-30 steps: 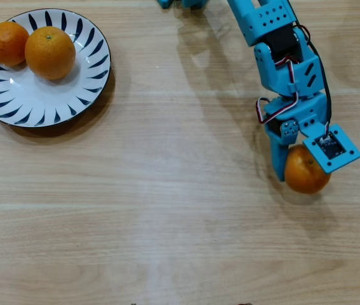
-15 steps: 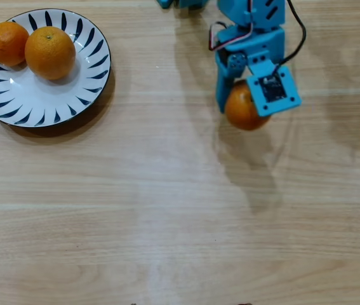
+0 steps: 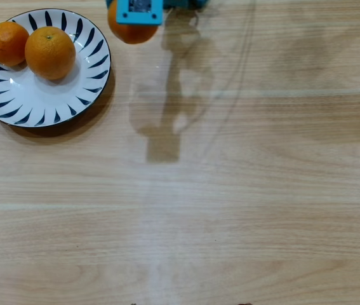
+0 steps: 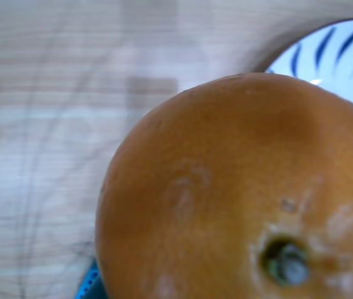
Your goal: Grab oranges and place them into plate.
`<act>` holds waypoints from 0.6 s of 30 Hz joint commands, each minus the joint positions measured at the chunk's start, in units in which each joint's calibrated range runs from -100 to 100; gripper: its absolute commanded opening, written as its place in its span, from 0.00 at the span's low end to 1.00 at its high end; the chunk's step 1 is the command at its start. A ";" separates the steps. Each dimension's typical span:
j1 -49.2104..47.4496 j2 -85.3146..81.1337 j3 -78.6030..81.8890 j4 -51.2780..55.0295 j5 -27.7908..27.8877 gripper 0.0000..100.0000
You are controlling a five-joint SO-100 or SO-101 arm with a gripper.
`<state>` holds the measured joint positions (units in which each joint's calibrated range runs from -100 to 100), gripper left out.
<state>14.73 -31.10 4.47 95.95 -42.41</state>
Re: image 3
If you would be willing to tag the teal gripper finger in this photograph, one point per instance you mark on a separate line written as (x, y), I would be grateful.
(110, 2)

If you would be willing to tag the deep orange fruit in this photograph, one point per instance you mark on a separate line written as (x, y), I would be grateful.
(135, 33)
(6, 43)

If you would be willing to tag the pale yellowish orange fruit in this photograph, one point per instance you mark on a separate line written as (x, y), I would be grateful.
(49, 54)

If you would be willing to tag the white plate with blue petals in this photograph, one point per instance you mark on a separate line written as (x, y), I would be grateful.
(40, 98)

